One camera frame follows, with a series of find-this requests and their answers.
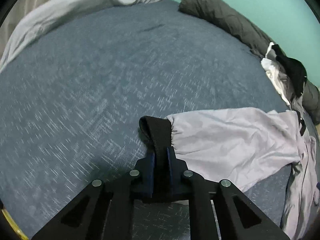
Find black garment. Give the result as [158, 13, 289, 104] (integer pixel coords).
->
[271, 44, 308, 98]

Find lilac zip jacket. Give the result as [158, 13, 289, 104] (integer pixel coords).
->
[139, 107, 319, 239]

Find dark blue bed cover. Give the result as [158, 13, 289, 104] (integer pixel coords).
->
[1, 0, 287, 237]

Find white garment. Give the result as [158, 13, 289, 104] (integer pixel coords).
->
[261, 42, 293, 106]

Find grey t-shirt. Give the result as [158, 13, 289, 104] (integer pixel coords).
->
[279, 72, 306, 116]

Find dark grey rolled duvet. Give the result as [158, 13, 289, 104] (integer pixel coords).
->
[179, 0, 319, 125]

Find light grey bed sheet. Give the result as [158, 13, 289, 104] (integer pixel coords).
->
[1, 0, 161, 71]

